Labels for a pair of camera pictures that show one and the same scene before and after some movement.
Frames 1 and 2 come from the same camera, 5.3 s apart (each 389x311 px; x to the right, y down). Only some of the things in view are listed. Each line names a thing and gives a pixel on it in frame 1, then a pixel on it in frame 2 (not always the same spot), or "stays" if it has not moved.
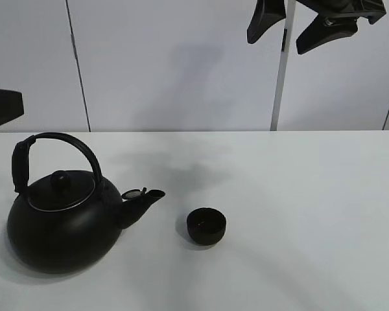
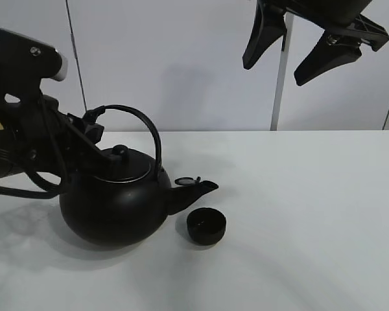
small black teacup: x=205 y=225 stays
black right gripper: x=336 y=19 -> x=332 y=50
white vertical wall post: x=282 y=68 stays
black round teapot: x=63 y=223 -> x=129 y=203
